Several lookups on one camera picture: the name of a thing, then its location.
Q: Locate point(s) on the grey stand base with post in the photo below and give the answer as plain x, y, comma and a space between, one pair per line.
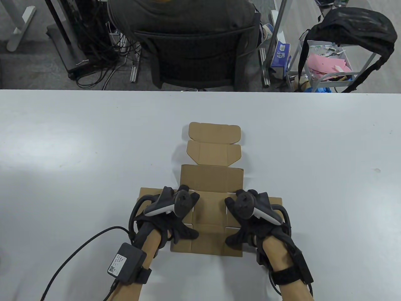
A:
67, 47

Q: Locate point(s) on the dark grey hand controller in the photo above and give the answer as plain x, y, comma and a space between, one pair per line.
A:
183, 203
244, 203

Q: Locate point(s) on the silver metal pole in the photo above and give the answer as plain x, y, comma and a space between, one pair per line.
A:
275, 28

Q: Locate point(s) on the black labelled wrist camera box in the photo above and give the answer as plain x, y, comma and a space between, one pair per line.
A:
127, 263

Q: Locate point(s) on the white desk leg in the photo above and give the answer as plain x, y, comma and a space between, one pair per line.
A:
20, 28

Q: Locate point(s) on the person's right hand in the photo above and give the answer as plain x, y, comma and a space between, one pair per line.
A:
247, 225

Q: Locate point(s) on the person's left hand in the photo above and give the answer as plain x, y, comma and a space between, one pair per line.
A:
178, 227

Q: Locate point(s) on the black plain wrist camera box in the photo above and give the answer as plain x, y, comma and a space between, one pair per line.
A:
305, 266

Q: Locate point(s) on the blue and white box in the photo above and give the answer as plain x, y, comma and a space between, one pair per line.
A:
280, 53

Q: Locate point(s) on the pink papers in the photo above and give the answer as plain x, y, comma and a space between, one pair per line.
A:
322, 64

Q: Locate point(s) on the brown cardboard small mailer box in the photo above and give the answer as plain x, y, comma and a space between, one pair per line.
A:
210, 178

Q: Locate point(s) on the aluminium profile rail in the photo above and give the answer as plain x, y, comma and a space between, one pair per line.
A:
265, 72
134, 72

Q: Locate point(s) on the dark grey right hand controller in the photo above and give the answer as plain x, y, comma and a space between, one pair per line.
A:
244, 203

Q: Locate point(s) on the dark grey left hand controller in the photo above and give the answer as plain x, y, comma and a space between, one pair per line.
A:
183, 203

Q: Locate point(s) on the black backpack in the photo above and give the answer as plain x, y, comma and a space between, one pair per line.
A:
354, 28

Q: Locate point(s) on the blue plastic bag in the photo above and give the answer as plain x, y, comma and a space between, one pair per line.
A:
321, 90

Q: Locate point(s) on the grey metal cart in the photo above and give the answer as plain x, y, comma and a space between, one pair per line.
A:
335, 76

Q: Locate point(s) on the person's left forearm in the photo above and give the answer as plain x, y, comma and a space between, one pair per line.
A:
150, 244

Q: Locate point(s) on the black mesh office chair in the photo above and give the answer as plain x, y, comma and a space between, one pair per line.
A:
194, 56

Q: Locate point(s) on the white power strip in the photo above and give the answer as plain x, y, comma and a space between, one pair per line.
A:
115, 39

